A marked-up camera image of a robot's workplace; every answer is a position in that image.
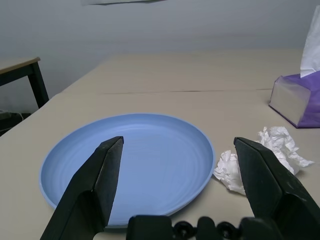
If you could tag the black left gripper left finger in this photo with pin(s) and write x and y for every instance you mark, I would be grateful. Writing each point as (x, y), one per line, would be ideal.
(87, 190)

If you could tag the purple tissue box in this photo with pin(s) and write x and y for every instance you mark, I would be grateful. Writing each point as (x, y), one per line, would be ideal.
(290, 100)

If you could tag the white upright tissue sheet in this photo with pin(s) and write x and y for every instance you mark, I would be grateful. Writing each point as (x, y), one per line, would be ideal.
(312, 50)

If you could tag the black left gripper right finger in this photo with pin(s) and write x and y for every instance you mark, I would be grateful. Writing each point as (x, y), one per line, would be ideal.
(270, 185)

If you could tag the blue round plate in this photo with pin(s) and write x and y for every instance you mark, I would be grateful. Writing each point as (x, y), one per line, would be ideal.
(155, 162)

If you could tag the beige side table black legs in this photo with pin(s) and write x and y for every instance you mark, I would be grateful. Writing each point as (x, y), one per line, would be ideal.
(17, 66)

